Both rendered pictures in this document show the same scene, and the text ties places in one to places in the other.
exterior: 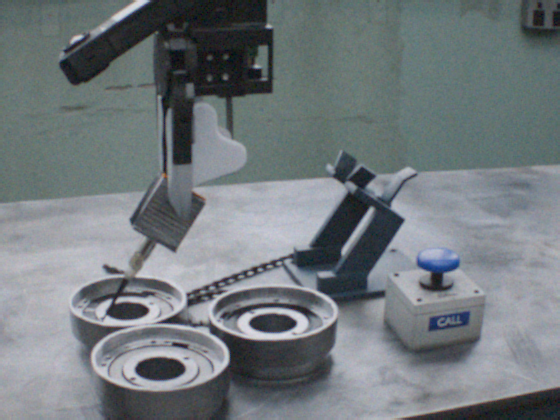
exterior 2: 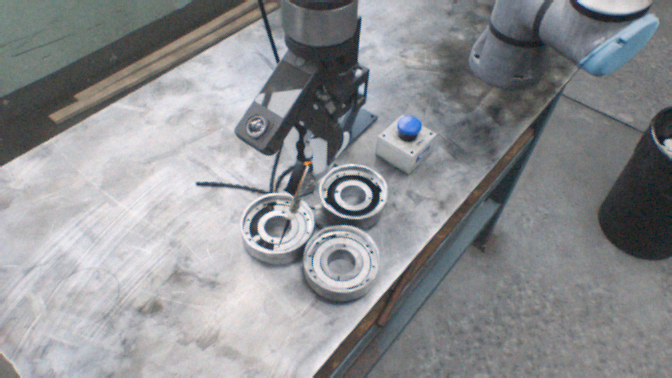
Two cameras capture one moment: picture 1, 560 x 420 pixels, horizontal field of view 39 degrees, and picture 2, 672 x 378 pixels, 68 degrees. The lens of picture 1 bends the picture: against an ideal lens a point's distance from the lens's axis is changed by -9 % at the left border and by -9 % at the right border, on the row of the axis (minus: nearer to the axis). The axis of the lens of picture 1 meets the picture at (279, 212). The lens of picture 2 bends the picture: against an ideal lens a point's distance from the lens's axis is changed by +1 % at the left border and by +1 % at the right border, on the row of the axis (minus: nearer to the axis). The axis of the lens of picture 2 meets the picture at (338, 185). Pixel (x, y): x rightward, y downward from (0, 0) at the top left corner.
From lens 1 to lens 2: 0.51 m
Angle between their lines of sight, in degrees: 44
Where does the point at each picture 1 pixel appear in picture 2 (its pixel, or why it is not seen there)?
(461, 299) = (428, 142)
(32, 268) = (147, 210)
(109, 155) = not seen: outside the picture
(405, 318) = (402, 160)
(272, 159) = not seen: outside the picture
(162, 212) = (308, 181)
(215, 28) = (341, 83)
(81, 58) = (275, 141)
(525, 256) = (400, 72)
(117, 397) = (346, 296)
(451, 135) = not seen: outside the picture
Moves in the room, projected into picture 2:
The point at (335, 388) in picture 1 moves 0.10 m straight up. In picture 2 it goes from (401, 217) to (410, 176)
